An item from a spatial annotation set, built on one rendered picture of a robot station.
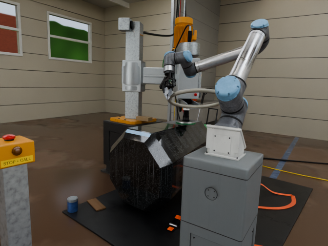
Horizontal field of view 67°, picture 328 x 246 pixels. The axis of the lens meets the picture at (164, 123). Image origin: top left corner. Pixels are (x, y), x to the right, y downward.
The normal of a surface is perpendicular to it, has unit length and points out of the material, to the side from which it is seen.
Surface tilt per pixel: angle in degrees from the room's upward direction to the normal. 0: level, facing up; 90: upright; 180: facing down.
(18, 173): 90
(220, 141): 90
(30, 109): 90
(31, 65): 90
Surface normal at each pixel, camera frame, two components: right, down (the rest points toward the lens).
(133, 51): -0.15, 0.16
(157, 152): 0.01, -0.37
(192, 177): -0.55, 0.12
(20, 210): 0.78, 0.13
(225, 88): -0.41, -0.51
